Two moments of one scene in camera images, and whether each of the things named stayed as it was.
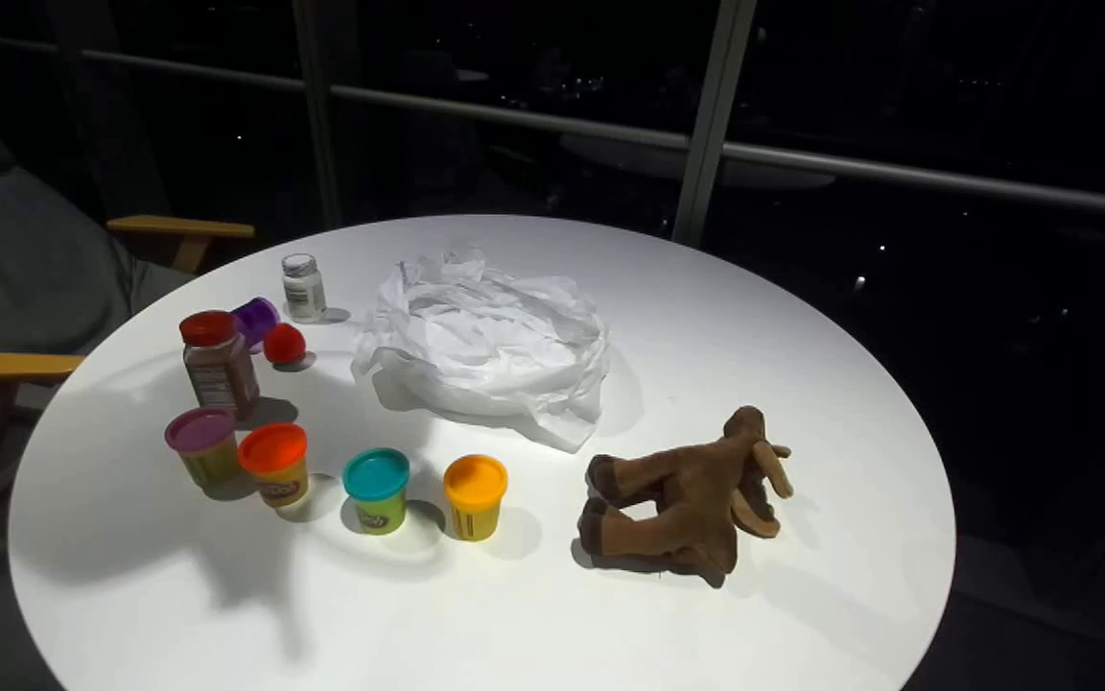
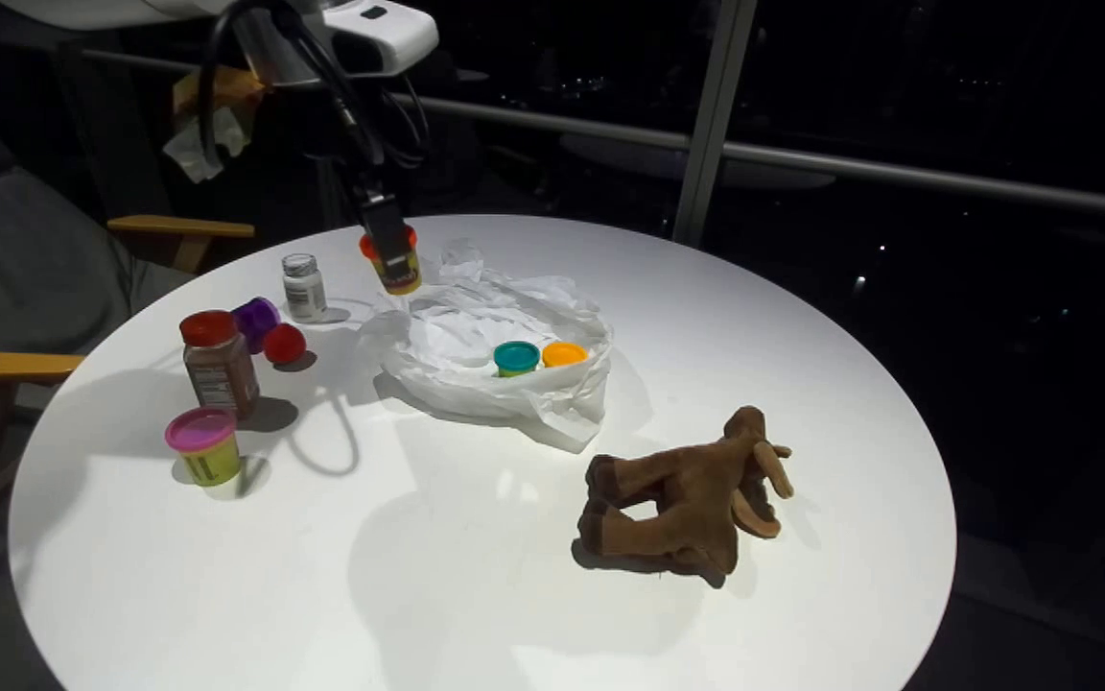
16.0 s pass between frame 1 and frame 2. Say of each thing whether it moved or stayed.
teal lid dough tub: moved
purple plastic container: stayed
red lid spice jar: stayed
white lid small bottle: stayed
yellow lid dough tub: moved
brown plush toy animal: stayed
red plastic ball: stayed
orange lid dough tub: moved
